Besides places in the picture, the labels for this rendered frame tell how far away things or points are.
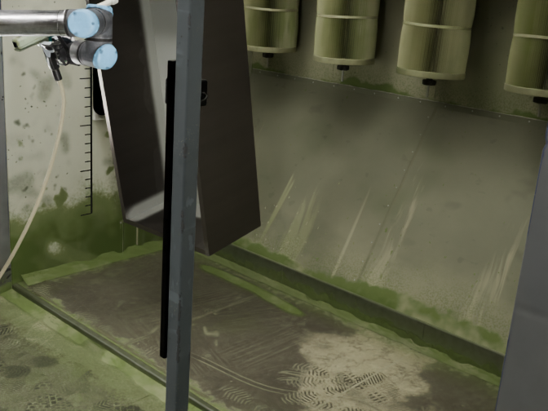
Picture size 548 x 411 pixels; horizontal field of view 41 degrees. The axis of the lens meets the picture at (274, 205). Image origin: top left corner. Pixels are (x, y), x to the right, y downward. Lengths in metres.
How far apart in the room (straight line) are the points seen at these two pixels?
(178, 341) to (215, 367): 1.17
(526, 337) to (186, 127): 0.95
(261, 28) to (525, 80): 1.61
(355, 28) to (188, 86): 2.11
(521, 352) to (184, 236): 0.88
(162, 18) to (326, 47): 0.90
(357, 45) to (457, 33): 0.58
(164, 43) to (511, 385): 2.34
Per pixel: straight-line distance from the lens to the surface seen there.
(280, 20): 4.22
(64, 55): 2.84
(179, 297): 1.99
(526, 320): 1.77
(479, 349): 3.41
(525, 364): 1.81
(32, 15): 2.59
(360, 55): 3.87
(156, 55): 3.60
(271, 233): 4.10
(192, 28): 1.81
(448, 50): 3.52
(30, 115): 3.84
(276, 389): 3.08
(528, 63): 3.30
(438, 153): 3.82
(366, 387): 3.16
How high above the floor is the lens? 1.64
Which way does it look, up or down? 17 degrees down
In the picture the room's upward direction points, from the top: 4 degrees clockwise
